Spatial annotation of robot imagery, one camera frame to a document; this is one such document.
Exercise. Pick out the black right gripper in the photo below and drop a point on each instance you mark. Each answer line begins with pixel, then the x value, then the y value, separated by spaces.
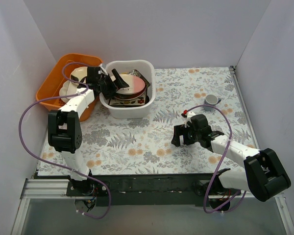
pixel 183 135

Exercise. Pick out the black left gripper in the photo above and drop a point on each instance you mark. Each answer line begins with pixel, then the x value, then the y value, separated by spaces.
pixel 110 83

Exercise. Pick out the pink bottom plate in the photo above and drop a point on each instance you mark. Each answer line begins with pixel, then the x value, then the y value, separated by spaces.
pixel 136 84

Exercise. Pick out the square floral ceramic plate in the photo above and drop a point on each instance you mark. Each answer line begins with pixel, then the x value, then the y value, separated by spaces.
pixel 137 102

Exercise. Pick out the yellow plate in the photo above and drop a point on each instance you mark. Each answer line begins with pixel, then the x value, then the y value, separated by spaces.
pixel 128 96

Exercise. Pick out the black square patterned plate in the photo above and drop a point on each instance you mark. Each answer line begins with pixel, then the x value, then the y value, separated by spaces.
pixel 139 75

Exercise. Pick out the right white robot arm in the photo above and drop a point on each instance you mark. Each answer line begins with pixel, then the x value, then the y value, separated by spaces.
pixel 263 174

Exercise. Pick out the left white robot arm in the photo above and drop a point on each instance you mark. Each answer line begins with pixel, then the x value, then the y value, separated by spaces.
pixel 64 130

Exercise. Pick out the white plastic bin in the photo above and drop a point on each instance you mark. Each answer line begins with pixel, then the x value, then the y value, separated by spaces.
pixel 148 71

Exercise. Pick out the orange plastic bin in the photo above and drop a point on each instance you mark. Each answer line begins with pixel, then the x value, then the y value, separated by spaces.
pixel 55 80

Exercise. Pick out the beige round plate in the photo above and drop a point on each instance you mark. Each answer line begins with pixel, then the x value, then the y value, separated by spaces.
pixel 79 75

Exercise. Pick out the grey mug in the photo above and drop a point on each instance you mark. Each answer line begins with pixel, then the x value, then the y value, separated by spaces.
pixel 210 101

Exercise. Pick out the white square plate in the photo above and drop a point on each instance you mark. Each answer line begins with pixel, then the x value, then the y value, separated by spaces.
pixel 70 91

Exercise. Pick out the white scalloped plate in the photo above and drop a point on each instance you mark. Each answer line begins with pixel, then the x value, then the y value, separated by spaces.
pixel 65 85

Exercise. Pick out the floral tablecloth mat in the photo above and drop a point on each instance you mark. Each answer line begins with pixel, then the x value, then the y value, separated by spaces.
pixel 143 145

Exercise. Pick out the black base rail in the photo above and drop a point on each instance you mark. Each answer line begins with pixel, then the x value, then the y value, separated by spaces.
pixel 147 189

